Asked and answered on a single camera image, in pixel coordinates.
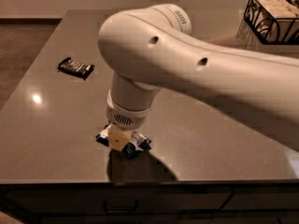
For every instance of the white napkin stack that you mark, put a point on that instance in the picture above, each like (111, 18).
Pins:
(277, 16)

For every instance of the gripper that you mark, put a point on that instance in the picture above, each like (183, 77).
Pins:
(127, 117)

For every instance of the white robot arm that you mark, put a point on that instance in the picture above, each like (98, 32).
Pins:
(152, 48)

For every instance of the blue white rxbar blueberry wrapper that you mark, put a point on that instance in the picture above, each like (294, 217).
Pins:
(136, 146)

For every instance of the dark right drawer front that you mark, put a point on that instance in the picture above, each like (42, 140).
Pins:
(249, 201)

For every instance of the dark drawer with handle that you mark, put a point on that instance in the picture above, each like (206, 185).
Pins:
(117, 201)

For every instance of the black rxbar chocolate wrapper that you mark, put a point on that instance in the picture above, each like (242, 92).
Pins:
(75, 68)

